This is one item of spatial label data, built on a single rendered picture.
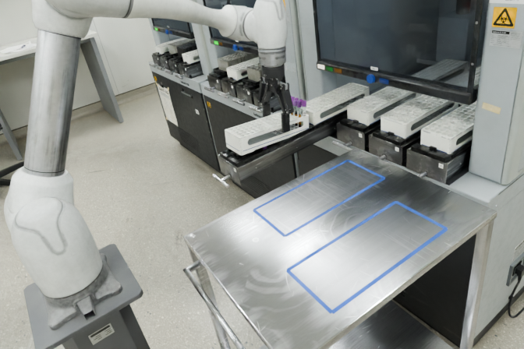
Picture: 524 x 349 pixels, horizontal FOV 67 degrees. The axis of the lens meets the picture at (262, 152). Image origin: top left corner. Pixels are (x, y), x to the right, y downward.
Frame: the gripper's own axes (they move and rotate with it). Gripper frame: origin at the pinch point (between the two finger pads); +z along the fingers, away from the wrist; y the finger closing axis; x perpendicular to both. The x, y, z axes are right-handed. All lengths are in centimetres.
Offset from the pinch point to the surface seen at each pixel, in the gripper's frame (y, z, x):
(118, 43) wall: -350, 18, 45
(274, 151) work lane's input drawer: 6.5, 7.2, -6.2
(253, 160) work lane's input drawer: 6.1, 7.9, -14.3
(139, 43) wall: -350, 22, 68
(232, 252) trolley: 40, 9, -43
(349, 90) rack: 0.8, -3.4, 35.6
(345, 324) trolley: 70, 9, -38
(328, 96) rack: -1.9, -2.3, 27.0
